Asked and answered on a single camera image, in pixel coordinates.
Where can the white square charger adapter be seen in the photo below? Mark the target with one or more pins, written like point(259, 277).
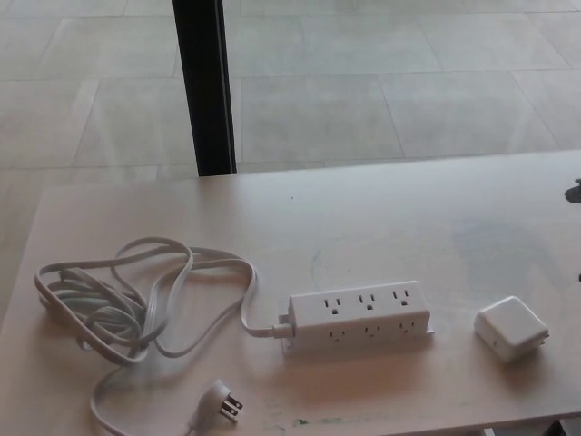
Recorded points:
point(510, 327)

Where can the black vertical post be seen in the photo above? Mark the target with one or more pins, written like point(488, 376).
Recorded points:
point(204, 91)

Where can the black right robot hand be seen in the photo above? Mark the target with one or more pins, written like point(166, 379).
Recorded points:
point(574, 194)

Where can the white six-outlet power strip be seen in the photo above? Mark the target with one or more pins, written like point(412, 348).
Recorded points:
point(354, 320)

